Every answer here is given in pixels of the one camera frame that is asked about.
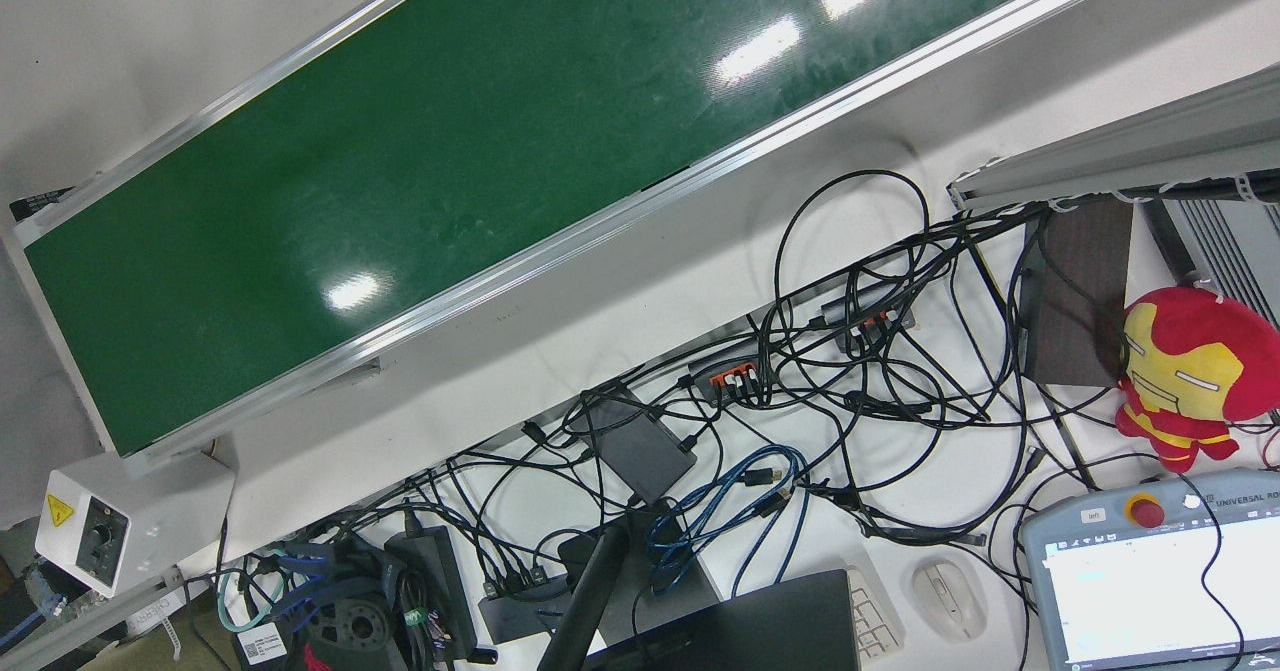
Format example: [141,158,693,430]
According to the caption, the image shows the grey teach pendant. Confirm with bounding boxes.
[1020,468,1280,671]

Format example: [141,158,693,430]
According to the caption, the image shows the grey docking hub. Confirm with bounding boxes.
[477,575,573,643]

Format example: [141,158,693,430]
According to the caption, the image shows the black round toothed part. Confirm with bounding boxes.
[300,596,407,671]

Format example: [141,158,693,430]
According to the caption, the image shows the grey ribbed metal case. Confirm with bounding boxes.
[1140,196,1280,329]

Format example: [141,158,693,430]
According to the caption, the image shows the white conveyor control box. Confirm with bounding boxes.
[35,451,237,598]

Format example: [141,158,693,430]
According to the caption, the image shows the usb hub orange ports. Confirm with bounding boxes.
[820,284,917,344]
[688,341,773,404]

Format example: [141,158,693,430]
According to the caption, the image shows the blue cable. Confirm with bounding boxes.
[645,443,812,598]

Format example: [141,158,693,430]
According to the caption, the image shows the black power brick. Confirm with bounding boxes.
[385,525,473,654]

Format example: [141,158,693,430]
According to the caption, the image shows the long looped black cable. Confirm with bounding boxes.
[773,169,933,337]

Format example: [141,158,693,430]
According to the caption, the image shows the black pendant cable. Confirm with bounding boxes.
[1180,491,1251,668]

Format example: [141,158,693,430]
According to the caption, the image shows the black monitor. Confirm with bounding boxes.
[580,569,862,671]

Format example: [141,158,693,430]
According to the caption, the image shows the black mounting pole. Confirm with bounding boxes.
[535,519,634,671]

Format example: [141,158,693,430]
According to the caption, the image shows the green conveyor belt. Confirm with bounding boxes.
[3,0,1183,477]

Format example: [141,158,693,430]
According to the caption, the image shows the red yellow plush toy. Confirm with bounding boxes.
[1112,286,1280,475]

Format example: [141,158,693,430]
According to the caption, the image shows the aluminium profile beam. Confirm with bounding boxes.
[947,61,1280,215]

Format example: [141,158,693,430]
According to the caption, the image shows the white barcode label tag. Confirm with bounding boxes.
[235,622,292,668]

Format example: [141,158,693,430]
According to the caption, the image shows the white computer mouse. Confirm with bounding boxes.
[910,560,987,643]

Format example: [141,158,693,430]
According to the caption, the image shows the white keyboard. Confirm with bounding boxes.
[845,563,907,664]

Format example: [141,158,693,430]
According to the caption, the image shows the black flat adapter box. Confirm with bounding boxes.
[565,386,699,505]

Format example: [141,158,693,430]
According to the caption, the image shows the teal cable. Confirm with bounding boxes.
[214,565,278,636]

